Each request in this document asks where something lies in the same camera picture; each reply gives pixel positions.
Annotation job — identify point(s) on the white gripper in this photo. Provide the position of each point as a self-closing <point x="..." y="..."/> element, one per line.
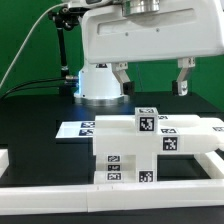
<point x="180" y="29"/>

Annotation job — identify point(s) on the white chair backrest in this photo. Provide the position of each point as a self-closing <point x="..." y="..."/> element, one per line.
<point x="183" y="134"/>

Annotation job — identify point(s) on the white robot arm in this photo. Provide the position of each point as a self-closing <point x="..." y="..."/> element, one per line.
<point x="97" y="84"/>

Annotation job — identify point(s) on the white marker base sheet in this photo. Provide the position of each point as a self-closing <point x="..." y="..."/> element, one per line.
<point x="76" y="129"/>

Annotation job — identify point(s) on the white block far left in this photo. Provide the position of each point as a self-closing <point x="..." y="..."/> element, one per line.
<point x="4" y="161"/>

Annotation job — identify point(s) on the overhead camera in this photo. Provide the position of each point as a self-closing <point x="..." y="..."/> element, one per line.
<point x="80" y="4"/>

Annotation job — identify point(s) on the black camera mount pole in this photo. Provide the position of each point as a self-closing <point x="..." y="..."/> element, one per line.
<point x="64" y="20"/>

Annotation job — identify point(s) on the white boundary frame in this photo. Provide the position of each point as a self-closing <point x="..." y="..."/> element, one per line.
<point x="108" y="197"/>

